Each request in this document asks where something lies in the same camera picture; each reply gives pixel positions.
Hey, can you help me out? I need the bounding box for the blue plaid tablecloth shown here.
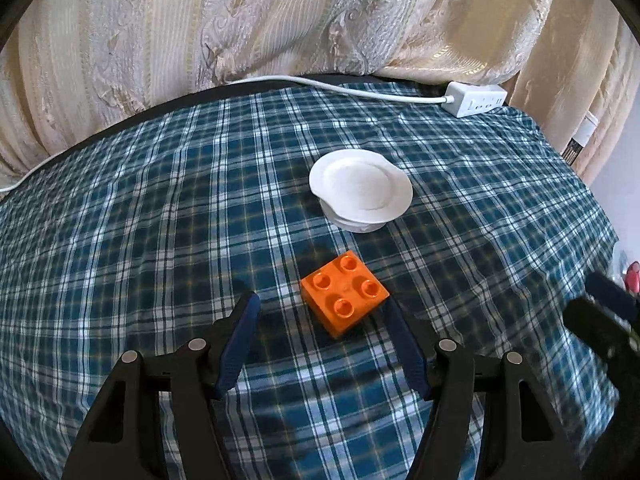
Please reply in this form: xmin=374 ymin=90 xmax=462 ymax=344
xmin=0 ymin=82 xmax=631 ymax=480

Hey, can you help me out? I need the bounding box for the clear plastic container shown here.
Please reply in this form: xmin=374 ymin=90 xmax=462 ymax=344
xmin=610 ymin=240 xmax=640 ymax=296

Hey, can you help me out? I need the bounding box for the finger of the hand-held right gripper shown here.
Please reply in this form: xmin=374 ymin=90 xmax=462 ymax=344
xmin=563 ymin=296 xmax=640 ymax=361
xmin=585 ymin=271 xmax=640 ymax=331

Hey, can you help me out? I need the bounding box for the orange toy block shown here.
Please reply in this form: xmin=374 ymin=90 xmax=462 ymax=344
xmin=300 ymin=251 xmax=391 ymax=339

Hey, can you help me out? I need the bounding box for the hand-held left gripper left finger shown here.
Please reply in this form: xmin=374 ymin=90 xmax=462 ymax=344
xmin=60 ymin=291 xmax=262 ymax=480

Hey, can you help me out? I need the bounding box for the cream patterned curtain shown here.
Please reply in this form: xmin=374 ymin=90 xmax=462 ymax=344
xmin=0 ymin=0 xmax=640 ymax=196

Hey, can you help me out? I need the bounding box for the white power strip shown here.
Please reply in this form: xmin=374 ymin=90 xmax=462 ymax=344
xmin=444 ymin=81 xmax=508 ymax=118

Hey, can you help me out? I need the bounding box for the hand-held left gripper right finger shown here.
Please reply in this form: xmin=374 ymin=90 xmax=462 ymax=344
xmin=384 ymin=302 xmax=583 ymax=480

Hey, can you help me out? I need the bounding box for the white power cable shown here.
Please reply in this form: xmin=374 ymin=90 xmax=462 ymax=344
xmin=0 ymin=75 xmax=451 ymax=193

